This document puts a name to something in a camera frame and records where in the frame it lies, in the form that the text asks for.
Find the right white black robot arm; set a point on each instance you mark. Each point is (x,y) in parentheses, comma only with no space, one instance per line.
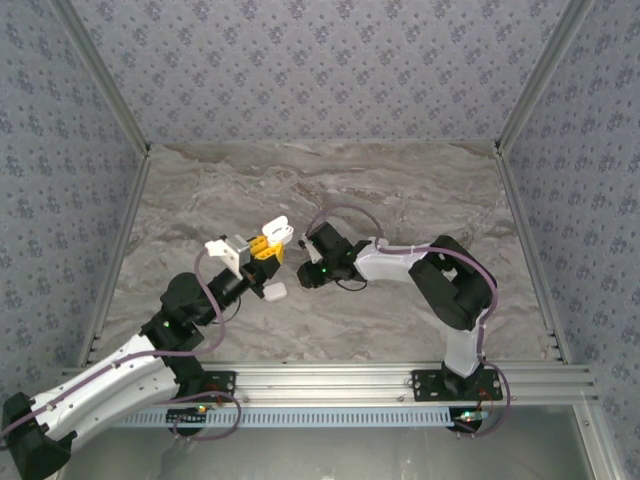
(385,265)

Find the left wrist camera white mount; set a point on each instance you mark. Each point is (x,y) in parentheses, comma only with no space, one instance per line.
(225,252)

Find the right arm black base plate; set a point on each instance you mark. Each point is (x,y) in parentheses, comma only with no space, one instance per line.
(425,390)

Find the small circuit board with LED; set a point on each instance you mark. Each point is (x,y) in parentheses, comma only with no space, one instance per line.
(470,417)
(192,412)

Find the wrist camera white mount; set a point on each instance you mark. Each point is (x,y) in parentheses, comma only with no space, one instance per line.
(225,252)
(312,252)

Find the aluminium frame post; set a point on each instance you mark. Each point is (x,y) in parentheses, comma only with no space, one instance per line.
(541,75)
(104,75)

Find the aluminium mounting rail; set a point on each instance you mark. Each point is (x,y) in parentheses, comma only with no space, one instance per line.
(325,382)

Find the aluminium side rail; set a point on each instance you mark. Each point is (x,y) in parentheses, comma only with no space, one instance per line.
(118,250)
(529,250)

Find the white earbud charging case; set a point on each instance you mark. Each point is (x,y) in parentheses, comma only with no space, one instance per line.
(280,231)
(277,292)

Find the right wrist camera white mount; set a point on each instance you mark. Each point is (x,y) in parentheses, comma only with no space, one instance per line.
(312,252)

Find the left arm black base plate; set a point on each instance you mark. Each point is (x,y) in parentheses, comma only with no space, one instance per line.
(227,378)

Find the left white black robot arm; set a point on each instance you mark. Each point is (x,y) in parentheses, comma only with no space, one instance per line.
(100,380)

